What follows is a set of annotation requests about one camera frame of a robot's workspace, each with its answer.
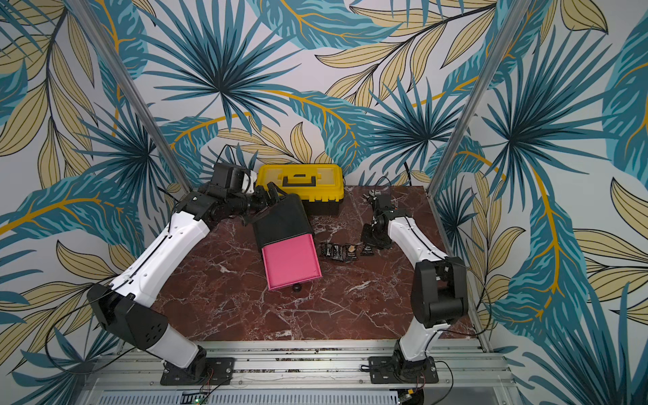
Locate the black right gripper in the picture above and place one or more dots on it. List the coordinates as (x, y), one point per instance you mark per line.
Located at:
(375, 234)

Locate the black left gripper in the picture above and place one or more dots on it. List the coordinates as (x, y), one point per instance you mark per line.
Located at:
(265, 201)

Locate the black cookie packet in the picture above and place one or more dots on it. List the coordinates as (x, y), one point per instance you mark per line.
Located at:
(328, 250)
(367, 250)
(347, 253)

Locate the black drawer cabinet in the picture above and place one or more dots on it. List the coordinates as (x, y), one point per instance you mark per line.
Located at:
(285, 220)

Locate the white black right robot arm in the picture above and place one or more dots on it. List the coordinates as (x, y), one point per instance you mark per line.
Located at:
(439, 288)

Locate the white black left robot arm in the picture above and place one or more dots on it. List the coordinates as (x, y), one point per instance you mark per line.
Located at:
(124, 307)

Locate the yellow black toolbox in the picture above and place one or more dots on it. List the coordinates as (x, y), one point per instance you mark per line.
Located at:
(319, 186)

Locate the aluminium front rail base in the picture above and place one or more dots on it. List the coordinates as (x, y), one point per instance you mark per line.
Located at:
(310, 372)

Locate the aluminium left corner post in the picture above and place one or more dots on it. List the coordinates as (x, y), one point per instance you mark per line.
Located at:
(100, 39)

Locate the aluminium corner post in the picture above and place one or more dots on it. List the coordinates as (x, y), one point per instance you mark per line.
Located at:
(100, 39)
(491, 63)

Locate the aluminium right corner post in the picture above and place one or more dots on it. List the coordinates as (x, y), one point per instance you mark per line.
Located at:
(491, 63)

